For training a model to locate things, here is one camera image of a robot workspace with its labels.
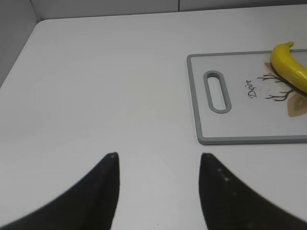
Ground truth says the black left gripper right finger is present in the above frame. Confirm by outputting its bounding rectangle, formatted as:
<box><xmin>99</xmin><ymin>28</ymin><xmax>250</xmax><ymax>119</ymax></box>
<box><xmin>199</xmin><ymin>153</ymin><xmax>307</xmax><ymax>230</ymax></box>

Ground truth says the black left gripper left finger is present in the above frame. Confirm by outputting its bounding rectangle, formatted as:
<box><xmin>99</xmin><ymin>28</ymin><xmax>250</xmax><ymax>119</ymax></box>
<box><xmin>1</xmin><ymin>152</ymin><xmax>119</xmax><ymax>230</ymax></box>

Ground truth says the yellow plastic banana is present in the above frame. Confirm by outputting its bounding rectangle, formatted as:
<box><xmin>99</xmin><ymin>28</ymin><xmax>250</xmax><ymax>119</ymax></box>
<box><xmin>271</xmin><ymin>41</ymin><xmax>307</xmax><ymax>93</ymax></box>

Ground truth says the white grey-rimmed cutting board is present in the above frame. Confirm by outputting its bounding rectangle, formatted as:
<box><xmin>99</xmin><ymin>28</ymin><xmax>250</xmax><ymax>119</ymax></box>
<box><xmin>187</xmin><ymin>51</ymin><xmax>307</xmax><ymax>145</ymax></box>

